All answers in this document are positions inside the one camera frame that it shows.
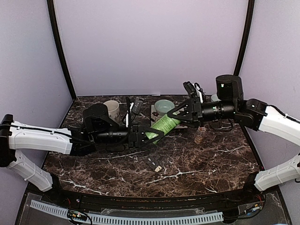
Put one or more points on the clear pill bottle green label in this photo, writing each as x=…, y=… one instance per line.
x=200, y=135

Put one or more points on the small white-green ceramic bowl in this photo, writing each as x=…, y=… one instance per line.
x=214, y=98

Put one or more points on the green labelled supplement bottle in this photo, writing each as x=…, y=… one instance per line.
x=165, y=124

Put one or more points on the white slotted cable duct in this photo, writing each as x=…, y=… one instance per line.
x=125, y=217

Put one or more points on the black frame post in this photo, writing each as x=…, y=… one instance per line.
x=59, y=48
x=245, y=36

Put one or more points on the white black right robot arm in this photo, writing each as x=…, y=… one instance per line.
x=254, y=114

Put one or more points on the white floral ceramic mug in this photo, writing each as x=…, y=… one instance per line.
x=113, y=110

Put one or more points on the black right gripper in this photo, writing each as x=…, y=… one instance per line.
x=191, y=107

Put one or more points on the square floral ceramic plate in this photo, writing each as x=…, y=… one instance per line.
x=155, y=117

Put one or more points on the black left frame post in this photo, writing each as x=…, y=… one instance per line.
x=59, y=48

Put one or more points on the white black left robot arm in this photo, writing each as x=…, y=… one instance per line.
x=98, y=131

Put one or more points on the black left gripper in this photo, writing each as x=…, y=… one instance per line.
x=139, y=141

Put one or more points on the black right frame post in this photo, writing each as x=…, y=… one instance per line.
x=245, y=36

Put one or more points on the light green ceramic bowl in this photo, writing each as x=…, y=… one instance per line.
x=163, y=106

